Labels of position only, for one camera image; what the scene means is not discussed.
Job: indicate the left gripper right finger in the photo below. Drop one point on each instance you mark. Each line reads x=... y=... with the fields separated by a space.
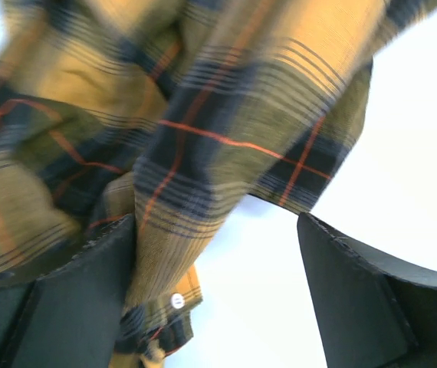
x=372 y=309

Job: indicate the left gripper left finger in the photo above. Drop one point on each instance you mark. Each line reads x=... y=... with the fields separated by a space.
x=64 y=310

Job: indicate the yellow plaid long sleeve shirt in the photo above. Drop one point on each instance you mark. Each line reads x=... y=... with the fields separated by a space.
x=172 y=112

